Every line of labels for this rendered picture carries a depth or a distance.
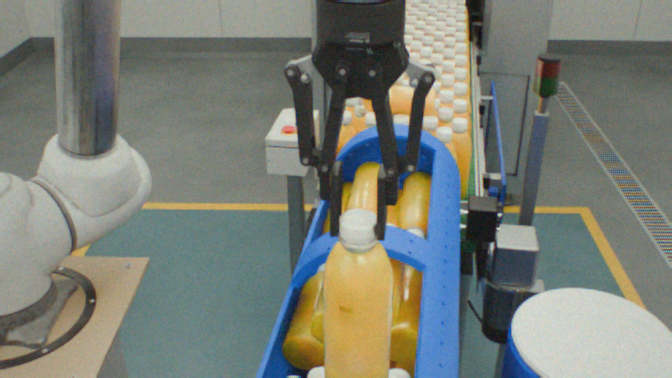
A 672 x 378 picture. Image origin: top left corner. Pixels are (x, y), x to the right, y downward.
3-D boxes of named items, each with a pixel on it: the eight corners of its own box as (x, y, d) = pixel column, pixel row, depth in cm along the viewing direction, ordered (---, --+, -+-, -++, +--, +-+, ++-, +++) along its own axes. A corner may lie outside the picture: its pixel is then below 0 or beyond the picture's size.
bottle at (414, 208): (404, 200, 147) (396, 253, 130) (401, 171, 144) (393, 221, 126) (438, 200, 146) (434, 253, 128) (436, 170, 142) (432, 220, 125)
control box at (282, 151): (266, 174, 172) (264, 137, 167) (284, 141, 190) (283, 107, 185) (305, 177, 171) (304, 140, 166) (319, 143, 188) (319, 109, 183)
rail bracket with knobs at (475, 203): (456, 245, 162) (460, 208, 157) (457, 228, 168) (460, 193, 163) (498, 248, 161) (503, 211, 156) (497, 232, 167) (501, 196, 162)
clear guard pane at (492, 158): (484, 326, 202) (503, 186, 179) (479, 197, 270) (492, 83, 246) (486, 326, 202) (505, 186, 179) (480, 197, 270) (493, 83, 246)
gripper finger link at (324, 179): (332, 155, 63) (300, 152, 63) (331, 201, 65) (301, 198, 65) (334, 147, 64) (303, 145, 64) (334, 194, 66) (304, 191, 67)
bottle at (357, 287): (337, 352, 81) (337, 207, 71) (396, 367, 79) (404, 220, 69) (314, 395, 75) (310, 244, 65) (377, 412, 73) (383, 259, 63)
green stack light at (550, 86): (533, 95, 177) (536, 77, 174) (531, 87, 182) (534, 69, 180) (558, 97, 176) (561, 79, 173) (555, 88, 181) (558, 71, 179)
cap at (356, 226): (347, 220, 69) (347, 205, 69) (383, 227, 68) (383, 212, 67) (333, 240, 66) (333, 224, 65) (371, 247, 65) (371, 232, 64)
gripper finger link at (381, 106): (367, 53, 60) (382, 50, 60) (389, 163, 65) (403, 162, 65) (361, 68, 57) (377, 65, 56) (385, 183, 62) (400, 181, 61)
